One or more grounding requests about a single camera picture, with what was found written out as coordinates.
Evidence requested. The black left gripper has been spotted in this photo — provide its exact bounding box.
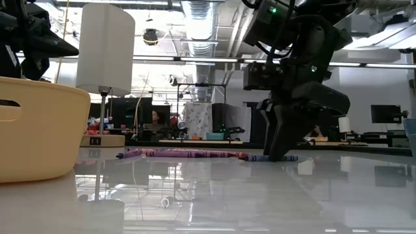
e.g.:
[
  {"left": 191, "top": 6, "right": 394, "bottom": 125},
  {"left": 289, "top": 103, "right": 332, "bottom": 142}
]
[{"left": 20, "top": 21, "right": 80, "bottom": 81}]

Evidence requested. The person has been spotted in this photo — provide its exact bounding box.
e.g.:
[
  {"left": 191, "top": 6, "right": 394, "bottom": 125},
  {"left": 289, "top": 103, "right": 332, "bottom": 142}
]
[{"left": 142, "top": 109, "right": 168, "bottom": 141}]

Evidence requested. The white table lamp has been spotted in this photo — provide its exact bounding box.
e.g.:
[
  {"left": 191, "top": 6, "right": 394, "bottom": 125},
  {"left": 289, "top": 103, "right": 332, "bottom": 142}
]
[{"left": 337, "top": 116, "right": 352, "bottom": 133}]

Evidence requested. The LED light bar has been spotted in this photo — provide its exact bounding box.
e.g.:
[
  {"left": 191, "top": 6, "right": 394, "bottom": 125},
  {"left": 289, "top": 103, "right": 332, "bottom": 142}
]
[{"left": 51, "top": 53, "right": 416, "bottom": 70}]

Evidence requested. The wooden lamp base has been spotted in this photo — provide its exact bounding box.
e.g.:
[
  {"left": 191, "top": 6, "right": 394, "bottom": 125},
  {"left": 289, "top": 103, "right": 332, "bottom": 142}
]
[{"left": 80, "top": 133, "right": 126, "bottom": 148}]

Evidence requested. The blue crayon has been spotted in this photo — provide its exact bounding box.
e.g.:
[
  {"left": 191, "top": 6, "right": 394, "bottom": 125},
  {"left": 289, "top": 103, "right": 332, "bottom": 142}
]
[{"left": 242, "top": 155, "right": 300, "bottom": 163}]

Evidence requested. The black background rig frame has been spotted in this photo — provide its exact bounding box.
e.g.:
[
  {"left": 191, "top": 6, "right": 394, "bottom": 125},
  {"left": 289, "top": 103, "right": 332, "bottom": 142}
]
[{"left": 177, "top": 83, "right": 228, "bottom": 142}]

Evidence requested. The yellow plastic basket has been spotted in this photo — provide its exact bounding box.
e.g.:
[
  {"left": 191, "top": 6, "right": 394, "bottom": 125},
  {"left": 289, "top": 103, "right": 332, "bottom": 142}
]
[{"left": 0, "top": 76, "right": 92, "bottom": 183}]

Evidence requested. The black overhead camera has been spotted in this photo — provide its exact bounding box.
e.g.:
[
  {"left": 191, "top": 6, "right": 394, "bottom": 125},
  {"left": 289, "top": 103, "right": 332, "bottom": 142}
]
[{"left": 142, "top": 28, "right": 159, "bottom": 46}]

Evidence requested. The metal lamp pole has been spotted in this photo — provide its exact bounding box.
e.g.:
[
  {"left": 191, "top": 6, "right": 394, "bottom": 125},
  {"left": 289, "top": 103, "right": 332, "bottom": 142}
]
[{"left": 99, "top": 86, "right": 109, "bottom": 136}]

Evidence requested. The purple crayon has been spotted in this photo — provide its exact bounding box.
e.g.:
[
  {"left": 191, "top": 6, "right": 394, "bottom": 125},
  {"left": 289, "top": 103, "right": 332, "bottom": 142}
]
[
  {"left": 115, "top": 148, "right": 143, "bottom": 160},
  {"left": 146, "top": 149, "right": 209, "bottom": 159}
]

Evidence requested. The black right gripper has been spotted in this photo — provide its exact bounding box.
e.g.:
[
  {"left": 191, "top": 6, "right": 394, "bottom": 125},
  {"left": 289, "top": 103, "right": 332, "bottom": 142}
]
[{"left": 259, "top": 80, "right": 352, "bottom": 162}]

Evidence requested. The black computer monitor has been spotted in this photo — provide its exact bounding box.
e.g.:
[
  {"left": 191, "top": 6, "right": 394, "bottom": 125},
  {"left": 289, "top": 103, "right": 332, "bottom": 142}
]
[{"left": 370, "top": 104, "right": 410, "bottom": 124}]

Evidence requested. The white lamp shade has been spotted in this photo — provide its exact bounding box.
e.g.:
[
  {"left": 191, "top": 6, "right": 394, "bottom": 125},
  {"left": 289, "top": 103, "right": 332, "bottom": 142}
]
[{"left": 76, "top": 3, "right": 136, "bottom": 97}]

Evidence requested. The black table frame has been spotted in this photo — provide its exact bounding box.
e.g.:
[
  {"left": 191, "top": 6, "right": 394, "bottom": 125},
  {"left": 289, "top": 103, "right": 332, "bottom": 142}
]
[{"left": 125, "top": 139, "right": 413, "bottom": 157}]

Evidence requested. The silver ceiling duct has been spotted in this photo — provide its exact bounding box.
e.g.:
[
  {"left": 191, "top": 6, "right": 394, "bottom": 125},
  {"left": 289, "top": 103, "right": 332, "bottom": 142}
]
[{"left": 181, "top": 0, "right": 218, "bottom": 101}]

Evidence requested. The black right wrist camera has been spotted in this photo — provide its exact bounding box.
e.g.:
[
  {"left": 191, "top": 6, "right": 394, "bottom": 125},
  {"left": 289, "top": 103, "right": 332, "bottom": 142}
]
[{"left": 242, "top": 61, "right": 284, "bottom": 91}]

